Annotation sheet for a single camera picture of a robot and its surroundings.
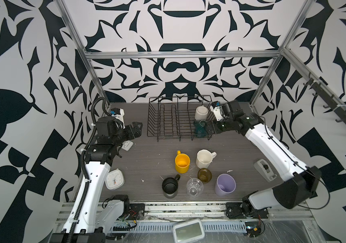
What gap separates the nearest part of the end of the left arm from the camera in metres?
0.64

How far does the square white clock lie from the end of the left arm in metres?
0.31

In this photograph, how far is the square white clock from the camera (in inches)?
31.9
